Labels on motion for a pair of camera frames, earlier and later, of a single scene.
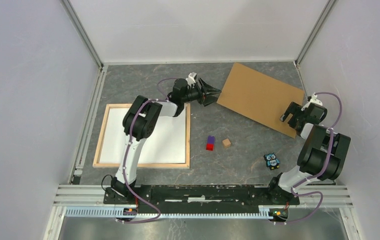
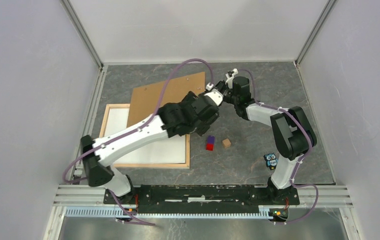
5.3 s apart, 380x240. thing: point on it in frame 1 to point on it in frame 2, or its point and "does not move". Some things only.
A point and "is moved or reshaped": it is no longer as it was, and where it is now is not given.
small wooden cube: x=226 y=143 does not move
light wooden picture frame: x=143 y=165 does not move
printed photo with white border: x=167 y=144 does not move
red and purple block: x=209 y=145 does not move
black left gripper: x=206 y=93 to x=204 y=126
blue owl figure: x=272 y=162 does not move
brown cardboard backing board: x=260 y=97 is moved or reshaped
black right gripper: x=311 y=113 to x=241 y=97
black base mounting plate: x=202 y=199 does not move
